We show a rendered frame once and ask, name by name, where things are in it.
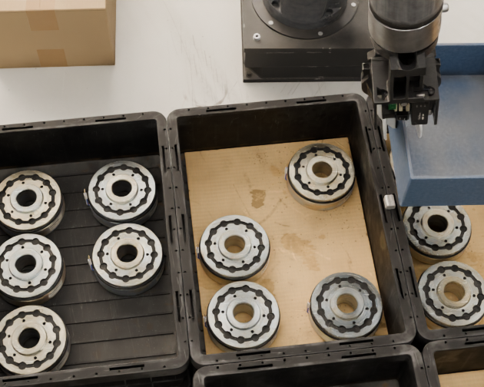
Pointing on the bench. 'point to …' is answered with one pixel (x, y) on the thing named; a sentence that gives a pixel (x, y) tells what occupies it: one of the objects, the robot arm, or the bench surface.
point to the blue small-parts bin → (455, 134)
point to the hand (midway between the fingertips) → (399, 115)
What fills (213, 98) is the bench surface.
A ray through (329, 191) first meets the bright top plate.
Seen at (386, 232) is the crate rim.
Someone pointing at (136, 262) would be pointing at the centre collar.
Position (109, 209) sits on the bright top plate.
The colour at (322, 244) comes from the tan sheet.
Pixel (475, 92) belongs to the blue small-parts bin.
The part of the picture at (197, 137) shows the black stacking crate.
